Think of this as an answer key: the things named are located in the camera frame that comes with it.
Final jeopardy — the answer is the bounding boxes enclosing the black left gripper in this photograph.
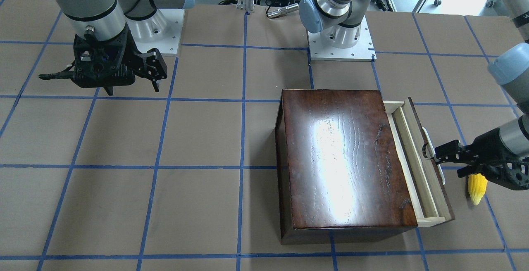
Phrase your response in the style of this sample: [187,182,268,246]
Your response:
[422,128,511,178]

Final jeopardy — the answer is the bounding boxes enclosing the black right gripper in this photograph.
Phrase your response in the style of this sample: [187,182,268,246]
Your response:
[74,30,167,96]

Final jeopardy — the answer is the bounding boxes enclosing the yellow corn cob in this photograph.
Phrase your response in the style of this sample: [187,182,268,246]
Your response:
[467,174,488,206]

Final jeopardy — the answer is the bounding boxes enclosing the wooden drawer with white handle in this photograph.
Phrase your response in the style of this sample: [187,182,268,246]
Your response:
[383,98,455,228]

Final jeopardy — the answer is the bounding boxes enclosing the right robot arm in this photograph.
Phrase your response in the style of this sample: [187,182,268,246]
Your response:
[38,0,196,96]

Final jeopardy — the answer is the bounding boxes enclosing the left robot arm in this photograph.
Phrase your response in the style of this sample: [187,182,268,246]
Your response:
[299,0,528,190]

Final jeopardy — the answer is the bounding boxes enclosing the dark wooden drawer cabinet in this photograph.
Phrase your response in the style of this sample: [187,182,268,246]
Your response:
[274,90,418,245]

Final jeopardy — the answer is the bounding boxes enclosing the silver flashlight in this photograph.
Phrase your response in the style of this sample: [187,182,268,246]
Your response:
[266,3,299,19]

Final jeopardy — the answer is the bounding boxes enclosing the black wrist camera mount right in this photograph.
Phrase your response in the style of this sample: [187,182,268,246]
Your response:
[38,35,137,89]

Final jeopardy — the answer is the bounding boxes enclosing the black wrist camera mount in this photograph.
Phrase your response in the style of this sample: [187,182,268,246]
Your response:
[482,157,529,190]
[38,35,137,89]

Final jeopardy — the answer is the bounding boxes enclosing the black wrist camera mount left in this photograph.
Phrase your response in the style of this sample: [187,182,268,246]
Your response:
[482,157,529,190]

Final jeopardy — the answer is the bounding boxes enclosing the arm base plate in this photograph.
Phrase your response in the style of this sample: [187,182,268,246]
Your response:
[126,9,186,56]
[307,17,377,62]

